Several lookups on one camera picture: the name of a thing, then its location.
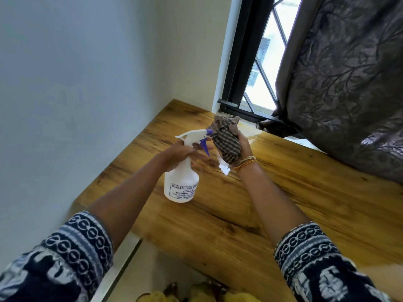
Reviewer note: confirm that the person's left hand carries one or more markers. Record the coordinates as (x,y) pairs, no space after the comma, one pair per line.
(179,155)

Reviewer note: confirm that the person's right hand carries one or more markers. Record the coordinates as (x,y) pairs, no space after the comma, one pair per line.
(244,147)

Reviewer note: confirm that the brown striped cleaning cloth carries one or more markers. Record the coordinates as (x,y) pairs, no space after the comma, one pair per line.
(228,141)

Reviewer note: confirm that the white spray bottle blue trigger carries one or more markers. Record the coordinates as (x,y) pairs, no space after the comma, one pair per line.
(181,185)

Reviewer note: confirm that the person's right forearm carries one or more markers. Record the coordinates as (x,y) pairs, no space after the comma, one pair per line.
(270,201)

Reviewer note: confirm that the person's left forearm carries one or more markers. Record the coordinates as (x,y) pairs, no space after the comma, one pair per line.
(126,198)

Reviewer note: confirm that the gold bangles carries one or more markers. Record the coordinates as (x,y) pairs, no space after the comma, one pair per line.
(245,162)

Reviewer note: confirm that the wooden table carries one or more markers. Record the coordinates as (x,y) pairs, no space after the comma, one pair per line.
(267,210)

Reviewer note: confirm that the black framed window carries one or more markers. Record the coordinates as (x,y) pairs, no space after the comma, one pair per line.
(242,53)

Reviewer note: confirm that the brown leaf-patterned curtain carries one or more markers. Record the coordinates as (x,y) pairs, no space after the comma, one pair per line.
(346,75)

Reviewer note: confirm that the yellow garment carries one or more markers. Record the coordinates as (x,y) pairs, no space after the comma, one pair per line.
(201,295)

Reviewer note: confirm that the blue white patterned top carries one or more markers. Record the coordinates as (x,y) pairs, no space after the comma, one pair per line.
(56,261)

